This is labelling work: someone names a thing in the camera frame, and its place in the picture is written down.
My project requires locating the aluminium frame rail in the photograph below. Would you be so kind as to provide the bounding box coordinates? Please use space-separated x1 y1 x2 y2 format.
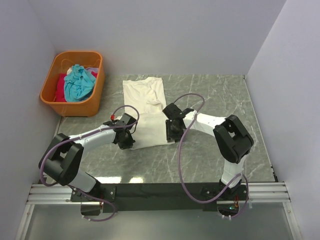
14 117 301 240

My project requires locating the purple cable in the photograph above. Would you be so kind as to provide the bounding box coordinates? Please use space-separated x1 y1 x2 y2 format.
171 92 250 221
39 104 140 223

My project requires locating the black base beam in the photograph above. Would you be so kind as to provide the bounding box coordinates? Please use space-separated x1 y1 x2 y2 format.
70 182 249 216

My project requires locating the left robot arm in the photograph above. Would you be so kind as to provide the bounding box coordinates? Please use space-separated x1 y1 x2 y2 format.
38 113 138 198

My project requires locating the lavender cloth in basket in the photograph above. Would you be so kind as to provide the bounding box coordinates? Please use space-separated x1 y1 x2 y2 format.
85 67 99 74

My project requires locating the white t shirt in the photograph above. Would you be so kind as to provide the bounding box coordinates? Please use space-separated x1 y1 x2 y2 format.
122 77 170 150

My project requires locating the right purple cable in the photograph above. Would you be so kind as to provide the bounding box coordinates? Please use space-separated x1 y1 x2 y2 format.
171 92 250 221

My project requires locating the red t shirt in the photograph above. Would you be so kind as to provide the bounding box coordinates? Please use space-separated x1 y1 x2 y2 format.
55 72 98 102

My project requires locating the teal t shirt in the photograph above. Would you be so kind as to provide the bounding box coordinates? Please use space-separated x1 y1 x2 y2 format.
63 64 97 103

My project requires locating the orange plastic basket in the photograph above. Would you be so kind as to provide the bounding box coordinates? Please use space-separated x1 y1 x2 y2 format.
39 50 106 117

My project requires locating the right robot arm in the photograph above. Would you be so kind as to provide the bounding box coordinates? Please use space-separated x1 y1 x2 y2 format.
162 103 254 194

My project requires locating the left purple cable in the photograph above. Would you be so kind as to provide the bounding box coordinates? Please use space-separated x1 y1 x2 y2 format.
39 104 140 223

